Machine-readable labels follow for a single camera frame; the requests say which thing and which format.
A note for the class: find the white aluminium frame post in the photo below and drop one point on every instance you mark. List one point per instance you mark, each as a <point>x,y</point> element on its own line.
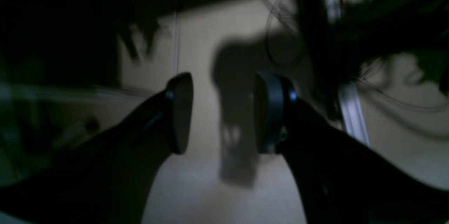
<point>349,100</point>

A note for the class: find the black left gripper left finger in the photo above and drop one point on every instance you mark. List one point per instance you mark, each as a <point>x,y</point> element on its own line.
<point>107,180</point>

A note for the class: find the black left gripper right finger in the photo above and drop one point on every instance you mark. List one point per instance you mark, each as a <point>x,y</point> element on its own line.
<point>340,180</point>

